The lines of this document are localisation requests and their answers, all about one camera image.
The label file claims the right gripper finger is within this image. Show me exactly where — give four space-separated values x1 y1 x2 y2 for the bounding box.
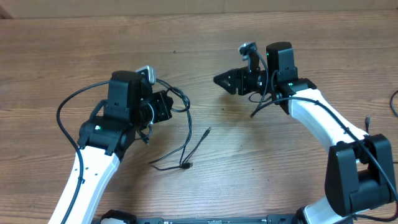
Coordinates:
220 83 238 95
213 68 238 87

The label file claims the thick black USB cable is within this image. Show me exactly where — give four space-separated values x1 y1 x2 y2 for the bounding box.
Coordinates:
149 78 193 171

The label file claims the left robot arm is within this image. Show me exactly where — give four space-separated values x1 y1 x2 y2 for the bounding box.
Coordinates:
50 66 173 223

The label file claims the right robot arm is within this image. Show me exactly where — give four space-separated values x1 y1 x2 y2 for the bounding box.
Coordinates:
213 42 397 224

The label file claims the right camera cable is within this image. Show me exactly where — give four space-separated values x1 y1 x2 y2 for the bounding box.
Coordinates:
249 49 398 222

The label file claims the camera cable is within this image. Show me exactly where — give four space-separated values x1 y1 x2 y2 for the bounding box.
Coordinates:
56 80 111 224
249 49 398 222

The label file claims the left camera cable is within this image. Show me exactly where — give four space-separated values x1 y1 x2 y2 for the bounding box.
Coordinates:
56 80 111 224

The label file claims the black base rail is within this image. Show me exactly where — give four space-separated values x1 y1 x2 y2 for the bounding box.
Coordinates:
91 210 304 224

